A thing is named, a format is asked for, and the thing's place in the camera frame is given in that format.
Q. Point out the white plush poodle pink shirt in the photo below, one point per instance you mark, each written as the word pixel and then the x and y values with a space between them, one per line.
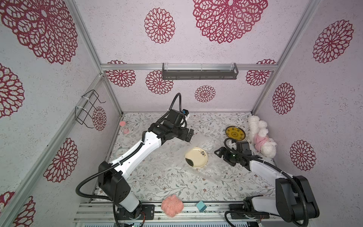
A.
pixel 259 137

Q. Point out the aluminium front rail frame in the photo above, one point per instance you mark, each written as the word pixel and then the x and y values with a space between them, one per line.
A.
pixel 99 214

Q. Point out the pink fluffy ball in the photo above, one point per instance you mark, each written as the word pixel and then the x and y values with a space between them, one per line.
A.
pixel 172 206

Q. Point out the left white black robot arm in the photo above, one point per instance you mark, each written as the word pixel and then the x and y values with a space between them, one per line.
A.
pixel 113 180

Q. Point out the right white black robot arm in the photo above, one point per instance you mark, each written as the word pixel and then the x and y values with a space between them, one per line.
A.
pixel 294 201

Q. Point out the teal small cube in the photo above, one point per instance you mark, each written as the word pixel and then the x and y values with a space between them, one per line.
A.
pixel 201 206

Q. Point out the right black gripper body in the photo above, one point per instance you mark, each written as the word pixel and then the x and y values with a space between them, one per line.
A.
pixel 227 154

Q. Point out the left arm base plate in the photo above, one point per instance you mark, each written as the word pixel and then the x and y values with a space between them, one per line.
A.
pixel 142 212

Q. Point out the black wall shelf rail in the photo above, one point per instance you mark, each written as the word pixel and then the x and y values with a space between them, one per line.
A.
pixel 230 74

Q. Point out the black wire wall rack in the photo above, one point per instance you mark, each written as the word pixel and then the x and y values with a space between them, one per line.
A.
pixel 84 111

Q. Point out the bubble-wrapped plate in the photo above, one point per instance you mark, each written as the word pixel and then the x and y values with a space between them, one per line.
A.
pixel 196 157
pixel 235 132

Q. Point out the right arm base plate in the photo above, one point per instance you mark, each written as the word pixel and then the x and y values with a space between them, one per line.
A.
pixel 240 211

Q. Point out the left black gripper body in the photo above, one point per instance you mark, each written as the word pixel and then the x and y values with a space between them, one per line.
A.
pixel 181 134

